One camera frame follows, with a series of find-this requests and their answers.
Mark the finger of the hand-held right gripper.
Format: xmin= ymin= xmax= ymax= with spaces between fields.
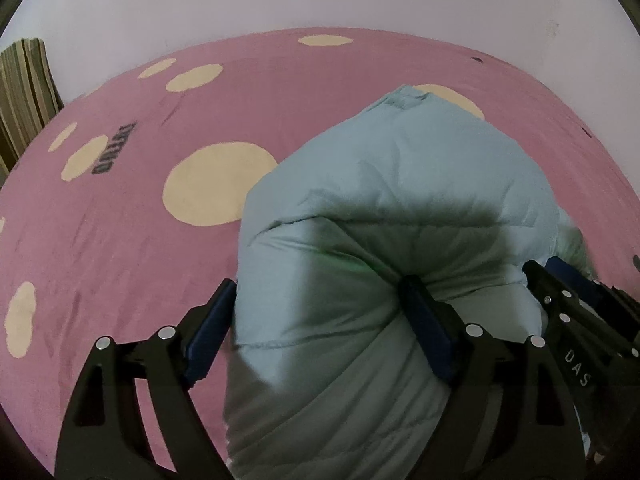
xmin=521 ymin=259 xmax=640 ymax=361
xmin=545 ymin=256 xmax=640 ymax=323

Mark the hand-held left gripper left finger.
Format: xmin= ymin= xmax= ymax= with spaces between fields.
xmin=55 ymin=279 xmax=237 ymax=480

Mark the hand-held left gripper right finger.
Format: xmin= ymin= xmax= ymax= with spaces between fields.
xmin=399 ymin=276 xmax=587 ymax=480

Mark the light blue puffer jacket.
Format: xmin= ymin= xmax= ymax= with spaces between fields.
xmin=222 ymin=85 xmax=596 ymax=480

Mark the pink blanket with cream spots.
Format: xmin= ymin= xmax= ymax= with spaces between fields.
xmin=0 ymin=27 xmax=640 ymax=480

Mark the striped brown cloth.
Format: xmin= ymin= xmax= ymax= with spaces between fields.
xmin=0 ymin=37 xmax=65 ymax=173

